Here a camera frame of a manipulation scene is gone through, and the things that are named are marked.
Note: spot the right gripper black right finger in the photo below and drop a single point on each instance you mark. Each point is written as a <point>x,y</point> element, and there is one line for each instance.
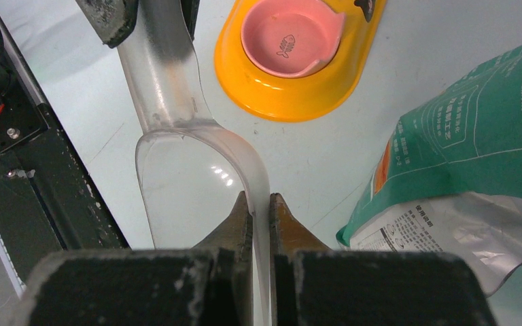
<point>314,285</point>

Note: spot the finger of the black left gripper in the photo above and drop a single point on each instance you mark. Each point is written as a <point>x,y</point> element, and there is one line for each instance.
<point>190,13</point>
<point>112,20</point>

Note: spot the yellow double bowl feeder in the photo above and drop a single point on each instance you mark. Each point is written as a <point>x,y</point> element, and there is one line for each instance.
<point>299,99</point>

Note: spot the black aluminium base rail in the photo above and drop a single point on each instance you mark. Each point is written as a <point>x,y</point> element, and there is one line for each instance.
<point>48,201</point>

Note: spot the clear plastic food scoop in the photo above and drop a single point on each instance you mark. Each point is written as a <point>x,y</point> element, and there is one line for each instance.
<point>189,167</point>

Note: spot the green white pet food bag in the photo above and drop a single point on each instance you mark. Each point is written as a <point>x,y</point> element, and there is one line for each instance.
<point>450,177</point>

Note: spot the pink cat ear bowl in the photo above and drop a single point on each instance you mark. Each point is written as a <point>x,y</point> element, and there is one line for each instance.
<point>291,39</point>

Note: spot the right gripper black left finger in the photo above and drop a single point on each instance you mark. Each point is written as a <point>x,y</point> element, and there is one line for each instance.
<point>208,284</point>

